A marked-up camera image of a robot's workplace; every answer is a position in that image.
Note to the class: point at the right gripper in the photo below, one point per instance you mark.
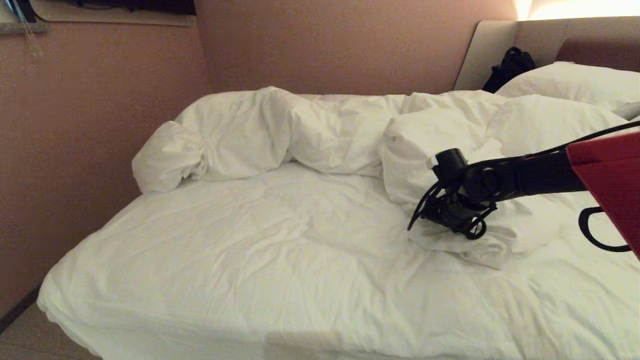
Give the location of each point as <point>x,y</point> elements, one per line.
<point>452,212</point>

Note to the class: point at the white rumpled duvet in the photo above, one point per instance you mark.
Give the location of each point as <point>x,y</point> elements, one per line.
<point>325,130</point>

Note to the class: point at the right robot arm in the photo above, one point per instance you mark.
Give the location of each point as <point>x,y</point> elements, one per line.
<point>540,175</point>

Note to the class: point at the white bed sheet mattress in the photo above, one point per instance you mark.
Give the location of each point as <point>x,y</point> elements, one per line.
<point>280,260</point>

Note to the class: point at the white pillow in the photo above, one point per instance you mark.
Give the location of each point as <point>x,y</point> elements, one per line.
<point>575,82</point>
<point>545,120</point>

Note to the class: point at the black bag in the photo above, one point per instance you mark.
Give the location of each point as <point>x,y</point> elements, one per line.
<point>510,67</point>

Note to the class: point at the beige padded headboard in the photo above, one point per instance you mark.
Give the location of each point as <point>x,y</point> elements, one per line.
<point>487,55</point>

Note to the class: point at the glowing wall light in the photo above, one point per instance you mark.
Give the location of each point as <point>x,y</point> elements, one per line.
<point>580,7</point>

